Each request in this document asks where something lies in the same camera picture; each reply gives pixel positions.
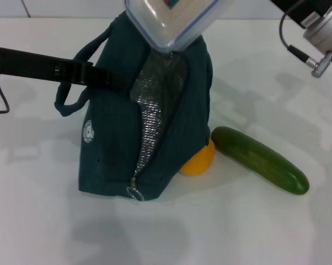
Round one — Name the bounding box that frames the green cucumber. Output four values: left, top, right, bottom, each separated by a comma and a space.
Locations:
211, 126, 310, 195

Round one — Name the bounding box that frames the orange fruit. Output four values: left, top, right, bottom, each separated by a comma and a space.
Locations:
179, 137, 216, 176

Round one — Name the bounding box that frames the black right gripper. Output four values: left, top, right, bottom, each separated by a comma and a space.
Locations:
270, 0, 332, 28

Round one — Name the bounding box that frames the clear plastic lunch box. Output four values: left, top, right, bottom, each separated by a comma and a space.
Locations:
124, 0, 219, 53

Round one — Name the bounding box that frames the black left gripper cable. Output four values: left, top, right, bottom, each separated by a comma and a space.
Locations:
0, 73, 11, 115

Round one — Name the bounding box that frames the dark teal insulated lunch bag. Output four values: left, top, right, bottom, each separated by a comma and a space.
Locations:
54, 10, 214, 203

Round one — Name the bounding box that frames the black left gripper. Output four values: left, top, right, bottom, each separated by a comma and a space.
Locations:
0, 47, 133, 93

